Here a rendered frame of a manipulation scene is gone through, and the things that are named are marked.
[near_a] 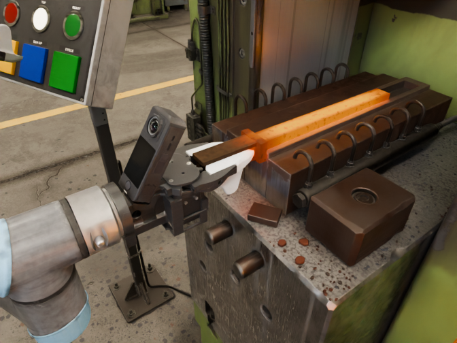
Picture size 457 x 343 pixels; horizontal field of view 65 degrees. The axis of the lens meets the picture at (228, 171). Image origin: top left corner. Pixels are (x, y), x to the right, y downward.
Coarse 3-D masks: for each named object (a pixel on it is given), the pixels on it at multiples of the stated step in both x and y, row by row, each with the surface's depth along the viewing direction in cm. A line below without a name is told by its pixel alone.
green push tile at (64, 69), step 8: (56, 56) 74; (64, 56) 73; (72, 56) 72; (56, 64) 75; (64, 64) 74; (72, 64) 73; (56, 72) 75; (64, 72) 74; (72, 72) 73; (56, 80) 75; (64, 80) 74; (72, 80) 73; (64, 88) 74; (72, 88) 73
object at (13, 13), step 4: (8, 4) 81; (12, 4) 80; (8, 8) 81; (12, 8) 80; (16, 8) 80; (8, 12) 81; (12, 12) 80; (16, 12) 80; (8, 16) 81; (12, 16) 80; (16, 16) 80; (8, 20) 81; (12, 20) 80
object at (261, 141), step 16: (368, 96) 65; (384, 96) 65; (320, 112) 60; (336, 112) 60; (352, 112) 62; (272, 128) 55; (288, 128) 55; (304, 128) 56; (224, 144) 50; (240, 144) 51; (256, 144) 51; (272, 144) 53; (208, 160) 47; (256, 160) 53
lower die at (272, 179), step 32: (320, 96) 69; (352, 96) 69; (416, 96) 69; (448, 96) 69; (224, 128) 61; (256, 128) 59; (320, 128) 57; (352, 128) 59; (384, 128) 59; (288, 160) 52; (320, 160) 52; (288, 192) 51
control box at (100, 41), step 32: (0, 0) 82; (32, 0) 78; (64, 0) 74; (96, 0) 70; (128, 0) 74; (32, 32) 78; (64, 32) 74; (96, 32) 70; (96, 64) 72; (64, 96) 75; (96, 96) 75
